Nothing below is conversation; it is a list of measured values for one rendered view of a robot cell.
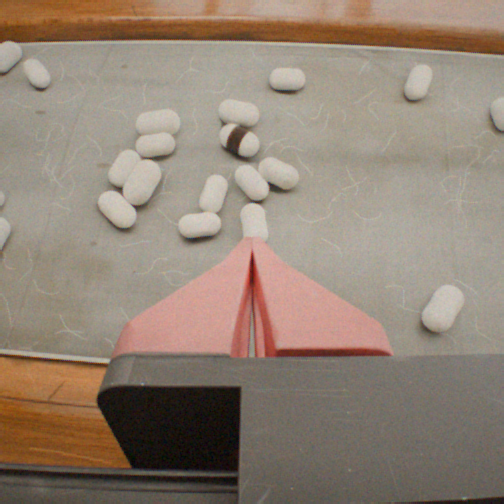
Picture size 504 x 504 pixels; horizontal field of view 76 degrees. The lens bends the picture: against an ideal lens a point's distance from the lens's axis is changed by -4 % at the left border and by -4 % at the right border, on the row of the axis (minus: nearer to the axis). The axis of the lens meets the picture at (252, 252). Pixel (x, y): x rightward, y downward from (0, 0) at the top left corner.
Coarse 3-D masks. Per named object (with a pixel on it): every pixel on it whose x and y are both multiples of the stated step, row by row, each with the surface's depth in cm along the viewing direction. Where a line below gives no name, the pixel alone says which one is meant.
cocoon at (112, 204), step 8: (112, 192) 26; (104, 200) 25; (112, 200) 25; (120, 200) 25; (104, 208) 25; (112, 208) 25; (120, 208) 25; (128, 208) 25; (112, 216) 25; (120, 216) 25; (128, 216) 25; (120, 224) 25; (128, 224) 25
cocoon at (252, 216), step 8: (248, 208) 25; (256, 208) 25; (240, 216) 25; (248, 216) 25; (256, 216) 24; (264, 216) 25; (248, 224) 24; (256, 224) 24; (264, 224) 25; (248, 232) 24; (256, 232) 24; (264, 232) 24; (264, 240) 25
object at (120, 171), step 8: (128, 152) 26; (120, 160) 26; (128, 160) 26; (136, 160) 27; (112, 168) 26; (120, 168) 26; (128, 168) 26; (112, 176) 26; (120, 176) 26; (128, 176) 26; (120, 184) 26
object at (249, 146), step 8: (224, 128) 27; (232, 128) 27; (224, 136) 27; (248, 136) 26; (224, 144) 27; (240, 144) 26; (248, 144) 26; (256, 144) 27; (240, 152) 27; (248, 152) 27; (256, 152) 27
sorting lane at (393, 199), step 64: (64, 64) 32; (128, 64) 31; (192, 64) 31; (256, 64) 31; (320, 64) 31; (384, 64) 31; (448, 64) 31; (0, 128) 30; (64, 128) 29; (128, 128) 29; (192, 128) 29; (256, 128) 29; (320, 128) 29; (384, 128) 29; (448, 128) 29; (64, 192) 28; (192, 192) 27; (320, 192) 27; (384, 192) 27; (448, 192) 27; (0, 256) 26; (64, 256) 26; (128, 256) 26; (192, 256) 26; (320, 256) 25; (384, 256) 25; (448, 256) 25; (0, 320) 24; (64, 320) 24; (128, 320) 24; (384, 320) 24
